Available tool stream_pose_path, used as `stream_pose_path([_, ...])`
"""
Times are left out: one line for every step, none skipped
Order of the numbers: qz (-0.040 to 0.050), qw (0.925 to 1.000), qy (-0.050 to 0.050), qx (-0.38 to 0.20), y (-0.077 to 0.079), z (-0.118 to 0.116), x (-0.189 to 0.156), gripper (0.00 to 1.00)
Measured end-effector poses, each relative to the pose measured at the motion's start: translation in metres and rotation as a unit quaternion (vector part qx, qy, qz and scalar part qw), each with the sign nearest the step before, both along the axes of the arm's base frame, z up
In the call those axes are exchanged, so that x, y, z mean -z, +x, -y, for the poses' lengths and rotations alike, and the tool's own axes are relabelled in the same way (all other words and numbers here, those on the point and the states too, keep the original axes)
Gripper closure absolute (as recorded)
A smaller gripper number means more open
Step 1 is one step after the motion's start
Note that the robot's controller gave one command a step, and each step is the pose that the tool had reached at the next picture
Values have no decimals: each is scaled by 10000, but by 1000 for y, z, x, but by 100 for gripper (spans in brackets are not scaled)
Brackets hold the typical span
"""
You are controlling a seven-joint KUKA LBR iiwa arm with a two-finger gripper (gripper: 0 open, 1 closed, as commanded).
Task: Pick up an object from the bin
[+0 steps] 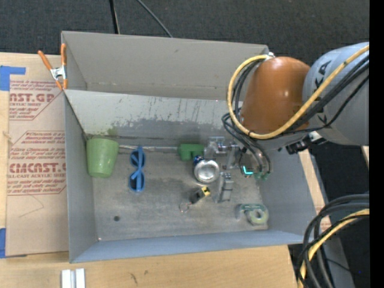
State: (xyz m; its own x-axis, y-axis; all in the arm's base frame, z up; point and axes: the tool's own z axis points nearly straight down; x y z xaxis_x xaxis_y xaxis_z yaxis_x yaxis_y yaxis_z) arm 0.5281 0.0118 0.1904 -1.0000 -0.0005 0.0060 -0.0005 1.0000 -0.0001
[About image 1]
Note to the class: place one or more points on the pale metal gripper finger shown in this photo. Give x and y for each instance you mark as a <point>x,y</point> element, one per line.
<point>225,187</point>
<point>213,149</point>

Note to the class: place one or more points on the silver and blue can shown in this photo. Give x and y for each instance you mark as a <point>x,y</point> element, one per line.
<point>205,170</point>

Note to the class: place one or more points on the green angled block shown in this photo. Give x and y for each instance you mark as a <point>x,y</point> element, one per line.
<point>187,151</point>

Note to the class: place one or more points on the black and yellow key fob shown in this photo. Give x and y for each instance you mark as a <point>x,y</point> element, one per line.
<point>198,194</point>

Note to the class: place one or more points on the green and white tape roll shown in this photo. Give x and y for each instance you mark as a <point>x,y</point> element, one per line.
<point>255,215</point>

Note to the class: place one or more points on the grey metal bin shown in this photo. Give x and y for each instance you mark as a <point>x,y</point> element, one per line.
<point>168,208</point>

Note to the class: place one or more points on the blue sunglasses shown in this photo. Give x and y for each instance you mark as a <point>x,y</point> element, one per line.
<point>137,172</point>

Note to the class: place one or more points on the green plastic cup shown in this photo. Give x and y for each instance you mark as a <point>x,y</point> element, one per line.
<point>101,157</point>

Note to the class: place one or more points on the brown cardboard board, red print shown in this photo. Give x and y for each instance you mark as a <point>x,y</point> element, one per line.
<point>36,214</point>

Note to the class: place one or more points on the black cylinder on white bracket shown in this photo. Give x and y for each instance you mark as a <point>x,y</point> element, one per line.
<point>297,148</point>

